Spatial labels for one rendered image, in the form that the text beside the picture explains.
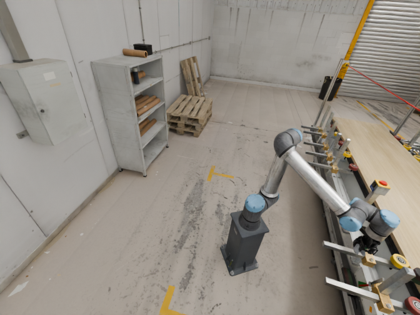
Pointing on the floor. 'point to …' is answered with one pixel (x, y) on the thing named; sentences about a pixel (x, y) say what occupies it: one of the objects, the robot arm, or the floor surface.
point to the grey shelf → (146, 140)
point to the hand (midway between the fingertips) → (355, 250)
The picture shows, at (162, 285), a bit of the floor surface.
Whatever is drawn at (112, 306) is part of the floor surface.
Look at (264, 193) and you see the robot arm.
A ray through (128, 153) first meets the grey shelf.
